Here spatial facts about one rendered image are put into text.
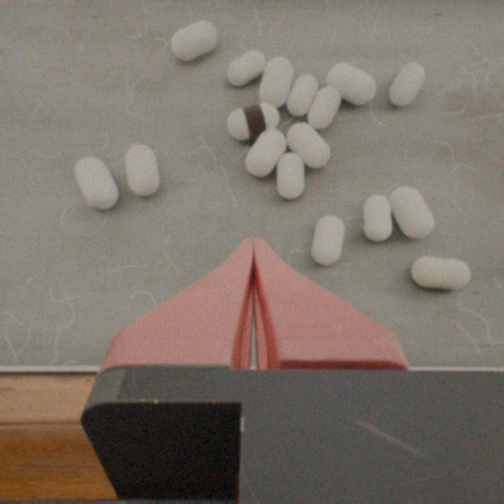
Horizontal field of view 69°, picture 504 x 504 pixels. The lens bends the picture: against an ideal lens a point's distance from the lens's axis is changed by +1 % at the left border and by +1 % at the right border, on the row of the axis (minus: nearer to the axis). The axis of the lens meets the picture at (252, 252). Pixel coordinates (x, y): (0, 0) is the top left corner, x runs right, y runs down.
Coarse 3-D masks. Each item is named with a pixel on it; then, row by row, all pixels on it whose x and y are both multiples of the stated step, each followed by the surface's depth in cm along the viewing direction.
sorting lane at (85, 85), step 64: (0, 0) 30; (64, 0) 30; (128, 0) 30; (192, 0) 30; (256, 0) 30; (320, 0) 30; (384, 0) 30; (448, 0) 30; (0, 64) 28; (64, 64) 28; (128, 64) 28; (192, 64) 28; (320, 64) 28; (384, 64) 28; (448, 64) 28; (0, 128) 27; (64, 128) 27; (128, 128) 27; (192, 128) 27; (384, 128) 27; (448, 128) 27; (0, 192) 26; (64, 192) 26; (128, 192) 26; (192, 192) 26; (256, 192) 26; (320, 192) 26; (384, 192) 26; (448, 192) 26; (0, 256) 25; (64, 256) 25; (128, 256) 25; (192, 256) 25; (384, 256) 25; (448, 256) 25; (0, 320) 24; (64, 320) 24; (128, 320) 24; (384, 320) 24; (448, 320) 24
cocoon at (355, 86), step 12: (336, 72) 26; (348, 72) 26; (360, 72) 26; (336, 84) 26; (348, 84) 26; (360, 84) 26; (372, 84) 26; (348, 96) 26; (360, 96) 26; (372, 96) 26
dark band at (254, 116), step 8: (256, 104) 25; (248, 112) 25; (256, 112) 25; (248, 120) 25; (256, 120) 25; (264, 120) 25; (248, 128) 25; (256, 128) 25; (264, 128) 25; (256, 136) 26
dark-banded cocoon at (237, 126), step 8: (264, 104) 25; (240, 112) 25; (264, 112) 25; (272, 112) 25; (232, 120) 25; (240, 120) 25; (272, 120) 25; (232, 128) 25; (240, 128) 25; (272, 128) 26; (232, 136) 26; (240, 136) 25; (248, 136) 26
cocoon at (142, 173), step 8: (128, 152) 25; (136, 152) 24; (144, 152) 24; (152, 152) 25; (128, 160) 24; (136, 160) 24; (144, 160) 24; (152, 160) 25; (128, 168) 24; (136, 168) 24; (144, 168) 24; (152, 168) 24; (128, 176) 24; (136, 176) 24; (144, 176) 24; (152, 176) 24; (136, 184) 24; (144, 184) 24; (152, 184) 24; (136, 192) 25; (144, 192) 24; (152, 192) 25
